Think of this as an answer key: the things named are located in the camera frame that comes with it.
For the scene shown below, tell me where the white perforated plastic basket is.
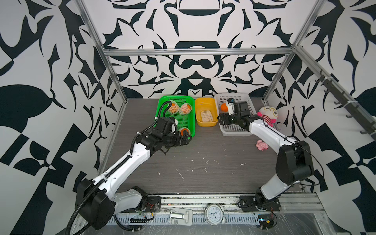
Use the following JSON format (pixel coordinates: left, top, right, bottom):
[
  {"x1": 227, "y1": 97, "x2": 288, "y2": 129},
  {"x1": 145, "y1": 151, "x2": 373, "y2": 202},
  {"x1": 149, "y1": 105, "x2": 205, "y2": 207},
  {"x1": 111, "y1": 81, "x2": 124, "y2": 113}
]
[{"x1": 214, "y1": 93, "x2": 257, "y2": 137}]

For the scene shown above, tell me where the orange being unwrapped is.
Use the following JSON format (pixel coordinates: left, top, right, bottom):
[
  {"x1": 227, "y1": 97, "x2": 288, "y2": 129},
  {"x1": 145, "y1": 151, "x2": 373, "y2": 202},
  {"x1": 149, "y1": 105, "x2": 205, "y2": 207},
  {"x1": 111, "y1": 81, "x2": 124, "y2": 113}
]
[{"x1": 220, "y1": 103, "x2": 228, "y2": 113}]

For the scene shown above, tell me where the white foam net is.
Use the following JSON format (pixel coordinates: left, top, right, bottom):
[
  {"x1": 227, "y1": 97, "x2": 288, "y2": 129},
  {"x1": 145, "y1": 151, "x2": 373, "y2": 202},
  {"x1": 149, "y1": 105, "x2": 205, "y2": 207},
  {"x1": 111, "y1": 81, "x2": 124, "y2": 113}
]
[{"x1": 200, "y1": 110, "x2": 213, "y2": 123}]

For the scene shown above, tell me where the netted orange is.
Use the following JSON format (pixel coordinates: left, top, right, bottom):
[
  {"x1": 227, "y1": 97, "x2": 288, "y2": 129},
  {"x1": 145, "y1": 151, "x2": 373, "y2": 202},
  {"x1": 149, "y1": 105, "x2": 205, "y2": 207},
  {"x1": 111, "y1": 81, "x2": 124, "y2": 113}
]
[
  {"x1": 179, "y1": 103, "x2": 192, "y2": 115},
  {"x1": 178, "y1": 127, "x2": 191, "y2": 137},
  {"x1": 168, "y1": 100, "x2": 180, "y2": 114}
]

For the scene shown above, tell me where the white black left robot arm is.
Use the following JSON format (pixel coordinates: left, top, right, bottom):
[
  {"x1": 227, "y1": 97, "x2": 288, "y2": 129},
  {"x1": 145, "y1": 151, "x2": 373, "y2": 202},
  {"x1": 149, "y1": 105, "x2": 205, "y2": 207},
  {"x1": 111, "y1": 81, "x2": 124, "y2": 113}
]
[{"x1": 65, "y1": 100, "x2": 192, "y2": 235}]

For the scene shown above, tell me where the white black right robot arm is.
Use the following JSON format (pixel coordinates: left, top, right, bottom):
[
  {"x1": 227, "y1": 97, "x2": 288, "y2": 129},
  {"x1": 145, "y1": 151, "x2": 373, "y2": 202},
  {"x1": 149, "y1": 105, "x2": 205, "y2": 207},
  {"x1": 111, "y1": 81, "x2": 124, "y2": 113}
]
[{"x1": 217, "y1": 99, "x2": 315, "y2": 212}]

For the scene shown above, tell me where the pink white plush doll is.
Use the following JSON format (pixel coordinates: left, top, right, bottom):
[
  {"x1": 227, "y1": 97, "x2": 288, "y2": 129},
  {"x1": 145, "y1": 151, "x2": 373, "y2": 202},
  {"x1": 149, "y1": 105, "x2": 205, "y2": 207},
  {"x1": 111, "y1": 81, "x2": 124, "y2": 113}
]
[{"x1": 257, "y1": 106, "x2": 279, "y2": 127}]

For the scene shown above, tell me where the yellow plastic tub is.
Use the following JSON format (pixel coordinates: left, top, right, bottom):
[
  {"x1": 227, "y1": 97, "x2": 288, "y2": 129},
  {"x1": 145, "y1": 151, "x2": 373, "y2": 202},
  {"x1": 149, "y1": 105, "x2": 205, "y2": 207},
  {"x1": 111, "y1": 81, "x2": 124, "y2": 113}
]
[{"x1": 195, "y1": 98, "x2": 218, "y2": 127}]

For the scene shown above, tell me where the green plastic basket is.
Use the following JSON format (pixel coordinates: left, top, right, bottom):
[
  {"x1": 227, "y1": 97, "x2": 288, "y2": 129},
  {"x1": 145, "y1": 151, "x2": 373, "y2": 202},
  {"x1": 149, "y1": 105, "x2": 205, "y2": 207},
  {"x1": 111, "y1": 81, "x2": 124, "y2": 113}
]
[{"x1": 156, "y1": 96, "x2": 196, "y2": 138}]

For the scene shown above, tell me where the small pink pig toy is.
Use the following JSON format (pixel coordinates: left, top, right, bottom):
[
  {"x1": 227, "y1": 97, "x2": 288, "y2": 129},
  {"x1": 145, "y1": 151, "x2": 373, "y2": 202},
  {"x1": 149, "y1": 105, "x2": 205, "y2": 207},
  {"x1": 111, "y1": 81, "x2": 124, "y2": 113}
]
[{"x1": 256, "y1": 140, "x2": 269, "y2": 151}]

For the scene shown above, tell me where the white rectangular device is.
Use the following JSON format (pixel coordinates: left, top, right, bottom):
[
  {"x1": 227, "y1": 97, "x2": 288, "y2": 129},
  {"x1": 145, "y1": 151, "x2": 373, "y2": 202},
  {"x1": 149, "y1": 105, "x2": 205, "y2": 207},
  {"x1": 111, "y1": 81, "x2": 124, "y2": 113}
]
[{"x1": 169, "y1": 208, "x2": 193, "y2": 226}]

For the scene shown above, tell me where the white analog clock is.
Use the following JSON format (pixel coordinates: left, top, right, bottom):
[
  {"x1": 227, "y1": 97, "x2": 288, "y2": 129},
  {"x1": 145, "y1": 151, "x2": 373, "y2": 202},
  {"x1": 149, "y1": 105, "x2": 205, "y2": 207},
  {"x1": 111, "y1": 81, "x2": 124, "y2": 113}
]
[{"x1": 204, "y1": 204, "x2": 224, "y2": 225}]

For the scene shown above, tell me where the small circuit board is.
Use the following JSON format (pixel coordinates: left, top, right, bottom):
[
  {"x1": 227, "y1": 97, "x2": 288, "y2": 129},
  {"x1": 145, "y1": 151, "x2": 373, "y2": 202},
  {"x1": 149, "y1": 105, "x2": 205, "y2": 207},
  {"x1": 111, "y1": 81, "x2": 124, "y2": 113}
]
[{"x1": 257, "y1": 214, "x2": 275, "y2": 231}]

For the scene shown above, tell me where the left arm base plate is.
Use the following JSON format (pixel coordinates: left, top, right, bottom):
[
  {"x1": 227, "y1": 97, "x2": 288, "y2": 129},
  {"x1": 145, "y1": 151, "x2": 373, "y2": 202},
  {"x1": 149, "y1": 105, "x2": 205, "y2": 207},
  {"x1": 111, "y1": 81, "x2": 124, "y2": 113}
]
[{"x1": 127, "y1": 196, "x2": 162, "y2": 212}]

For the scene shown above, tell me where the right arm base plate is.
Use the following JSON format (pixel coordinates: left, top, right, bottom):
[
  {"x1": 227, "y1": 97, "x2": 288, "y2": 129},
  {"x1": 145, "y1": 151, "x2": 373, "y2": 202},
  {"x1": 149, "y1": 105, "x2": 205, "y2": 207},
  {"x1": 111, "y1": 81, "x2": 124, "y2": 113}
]
[{"x1": 237, "y1": 194, "x2": 281, "y2": 212}]

